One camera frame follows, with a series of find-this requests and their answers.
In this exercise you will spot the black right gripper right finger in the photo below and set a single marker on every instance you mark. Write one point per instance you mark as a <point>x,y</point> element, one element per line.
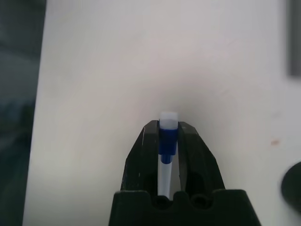
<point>200,160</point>

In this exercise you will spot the black cup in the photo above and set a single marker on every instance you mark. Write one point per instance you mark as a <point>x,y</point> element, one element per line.
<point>291,183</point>

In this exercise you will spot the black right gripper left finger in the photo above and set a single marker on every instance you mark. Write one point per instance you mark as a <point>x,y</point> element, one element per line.
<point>141,160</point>

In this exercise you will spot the white pen with blue cap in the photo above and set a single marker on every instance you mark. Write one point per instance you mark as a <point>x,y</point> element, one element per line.
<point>167,141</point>

